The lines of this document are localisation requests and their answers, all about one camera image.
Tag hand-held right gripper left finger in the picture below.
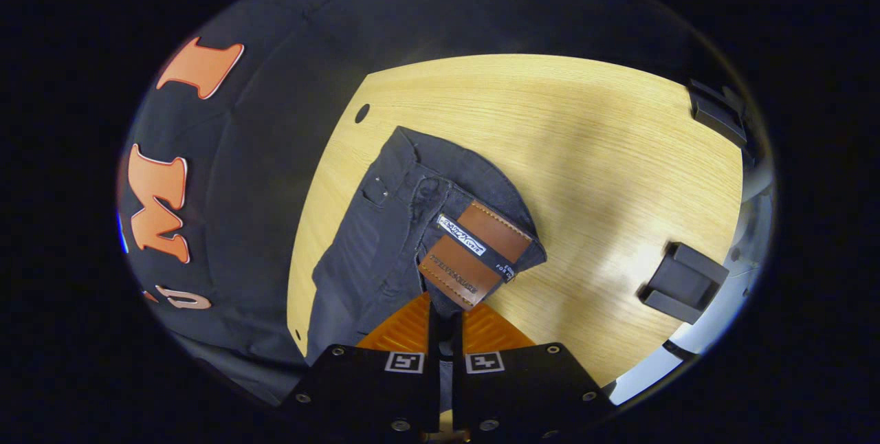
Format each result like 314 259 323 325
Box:
278 291 441 441

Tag black backdrop cloth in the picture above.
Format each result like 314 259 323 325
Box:
117 0 757 407

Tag black plastic holder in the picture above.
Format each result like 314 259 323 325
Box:
687 78 751 151
638 242 731 325

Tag dark denim jeans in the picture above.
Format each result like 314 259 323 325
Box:
306 126 549 412

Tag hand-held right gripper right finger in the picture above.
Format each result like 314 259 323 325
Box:
450 301 616 439

